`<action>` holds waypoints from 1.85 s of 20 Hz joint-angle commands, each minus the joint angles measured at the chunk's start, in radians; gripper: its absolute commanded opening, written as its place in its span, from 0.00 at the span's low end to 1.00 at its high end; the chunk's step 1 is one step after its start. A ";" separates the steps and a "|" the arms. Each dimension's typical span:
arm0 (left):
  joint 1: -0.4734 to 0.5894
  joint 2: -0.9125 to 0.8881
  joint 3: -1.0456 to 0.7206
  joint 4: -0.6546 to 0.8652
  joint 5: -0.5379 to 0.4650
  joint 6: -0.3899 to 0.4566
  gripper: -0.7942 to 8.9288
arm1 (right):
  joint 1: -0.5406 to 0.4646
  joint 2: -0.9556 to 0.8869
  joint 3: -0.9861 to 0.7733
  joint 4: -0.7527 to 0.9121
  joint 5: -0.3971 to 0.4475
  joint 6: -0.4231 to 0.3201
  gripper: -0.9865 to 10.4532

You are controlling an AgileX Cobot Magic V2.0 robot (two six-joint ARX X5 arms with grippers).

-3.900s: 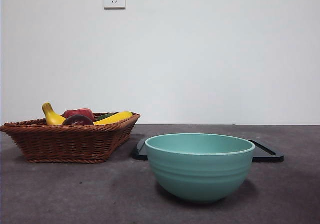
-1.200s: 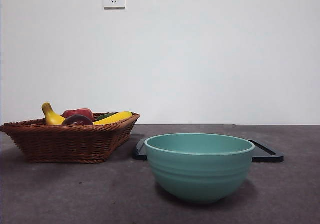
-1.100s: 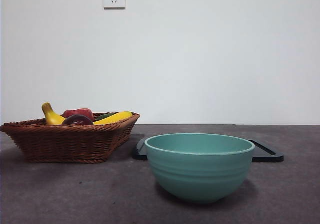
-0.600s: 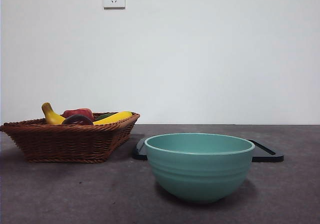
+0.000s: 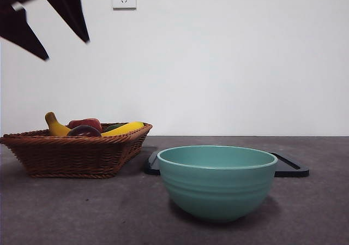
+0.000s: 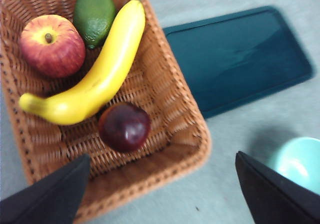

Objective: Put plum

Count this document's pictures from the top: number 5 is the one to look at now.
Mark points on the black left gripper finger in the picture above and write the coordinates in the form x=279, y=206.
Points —
x=71, y=7
x=19, y=29

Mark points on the teal ceramic bowl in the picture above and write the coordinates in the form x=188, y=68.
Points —
x=218, y=190

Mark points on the yellow banana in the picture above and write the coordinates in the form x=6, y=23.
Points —
x=56, y=129

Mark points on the red apple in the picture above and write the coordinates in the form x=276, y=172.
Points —
x=87, y=122

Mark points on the green avocado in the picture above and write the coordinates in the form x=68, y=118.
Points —
x=113, y=127

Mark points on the brown wicker basket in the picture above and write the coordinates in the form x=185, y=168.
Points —
x=68, y=157

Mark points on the black rectangular tray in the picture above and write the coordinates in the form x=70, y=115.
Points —
x=289, y=171

